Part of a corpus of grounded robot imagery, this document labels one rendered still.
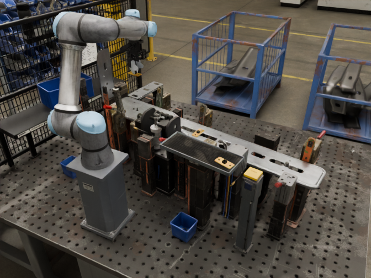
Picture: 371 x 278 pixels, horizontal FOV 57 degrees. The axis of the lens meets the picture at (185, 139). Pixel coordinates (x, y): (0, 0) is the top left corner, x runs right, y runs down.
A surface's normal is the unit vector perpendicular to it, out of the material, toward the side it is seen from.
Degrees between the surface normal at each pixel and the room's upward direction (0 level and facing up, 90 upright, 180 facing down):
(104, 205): 90
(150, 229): 0
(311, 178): 0
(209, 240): 0
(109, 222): 90
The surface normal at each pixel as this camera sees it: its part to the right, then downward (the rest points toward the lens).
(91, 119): 0.12, -0.80
